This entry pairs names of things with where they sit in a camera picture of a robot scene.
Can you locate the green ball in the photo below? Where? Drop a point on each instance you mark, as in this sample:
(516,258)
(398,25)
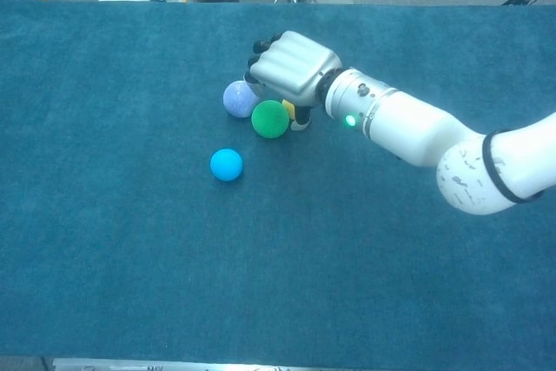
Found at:
(270,119)

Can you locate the silver metal frame rail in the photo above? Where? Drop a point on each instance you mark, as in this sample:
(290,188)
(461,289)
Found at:
(195,366)

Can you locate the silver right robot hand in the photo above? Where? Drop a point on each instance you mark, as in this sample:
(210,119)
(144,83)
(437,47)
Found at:
(295,67)

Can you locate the blue felt table cover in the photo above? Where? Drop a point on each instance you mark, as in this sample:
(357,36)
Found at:
(130,258)

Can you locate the small blue ball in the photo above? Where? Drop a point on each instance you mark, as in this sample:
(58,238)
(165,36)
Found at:
(226,164)

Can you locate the lavender ball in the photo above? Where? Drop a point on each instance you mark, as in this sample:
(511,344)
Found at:
(236,101)

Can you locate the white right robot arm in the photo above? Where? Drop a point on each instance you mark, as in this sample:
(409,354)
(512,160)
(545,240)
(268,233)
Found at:
(412,127)

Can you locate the yellow ball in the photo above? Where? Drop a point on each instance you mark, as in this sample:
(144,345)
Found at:
(287,108)

